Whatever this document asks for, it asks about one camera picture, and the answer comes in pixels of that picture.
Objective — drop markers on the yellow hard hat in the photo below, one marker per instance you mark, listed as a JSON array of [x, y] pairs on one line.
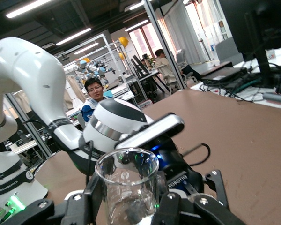
[[124, 42], [121, 56]]

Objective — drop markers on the seated person white shirt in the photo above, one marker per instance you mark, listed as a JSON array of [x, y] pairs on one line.
[[162, 64]]

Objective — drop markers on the grey office chair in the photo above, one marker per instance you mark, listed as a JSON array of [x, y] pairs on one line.
[[175, 79]]

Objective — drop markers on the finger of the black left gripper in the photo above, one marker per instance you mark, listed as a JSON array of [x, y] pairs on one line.
[[217, 187]]

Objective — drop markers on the clear glass measuring beaker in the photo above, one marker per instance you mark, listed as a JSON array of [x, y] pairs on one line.
[[126, 187]]

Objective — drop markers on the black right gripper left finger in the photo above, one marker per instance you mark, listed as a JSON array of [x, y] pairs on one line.
[[41, 211]]

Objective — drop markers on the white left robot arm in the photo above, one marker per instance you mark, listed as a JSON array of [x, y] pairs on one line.
[[37, 70]]

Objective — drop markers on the grey sofa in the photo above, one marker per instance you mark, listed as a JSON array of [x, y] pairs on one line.
[[228, 50]]

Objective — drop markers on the brown table cover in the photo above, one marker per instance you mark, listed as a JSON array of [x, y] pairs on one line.
[[236, 140]]

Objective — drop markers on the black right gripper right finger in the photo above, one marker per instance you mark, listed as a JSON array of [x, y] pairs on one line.
[[201, 211]]

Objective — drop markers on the blue grey robot arm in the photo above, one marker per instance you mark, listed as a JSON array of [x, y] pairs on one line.
[[93, 69]]

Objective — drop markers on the man with glasses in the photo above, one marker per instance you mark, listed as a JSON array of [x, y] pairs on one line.
[[93, 89]]

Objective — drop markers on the ceiling light tube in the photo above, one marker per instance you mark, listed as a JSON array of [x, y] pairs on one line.
[[137, 25], [73, 36], [86, 48], [137, 5], [28, 8]]

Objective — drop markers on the black computer monitor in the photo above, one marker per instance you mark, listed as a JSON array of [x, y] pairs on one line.
[[255, 28]]

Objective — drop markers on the white window curtain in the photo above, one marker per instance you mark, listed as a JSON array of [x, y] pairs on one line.
[[185, 32]]

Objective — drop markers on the grey cylinder orange tip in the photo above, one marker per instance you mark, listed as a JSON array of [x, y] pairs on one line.
[[272, 97]]

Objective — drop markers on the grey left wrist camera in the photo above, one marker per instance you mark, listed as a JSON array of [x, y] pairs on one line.
[[154, 131]]

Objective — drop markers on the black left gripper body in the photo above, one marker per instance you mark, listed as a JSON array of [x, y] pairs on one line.
[[178, 168]]

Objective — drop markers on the aluminium frame post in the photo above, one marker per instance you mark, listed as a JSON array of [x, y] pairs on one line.
[[30, 129]]

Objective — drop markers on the white shelving rack frame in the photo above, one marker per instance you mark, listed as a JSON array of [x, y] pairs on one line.
[[107, 47]]

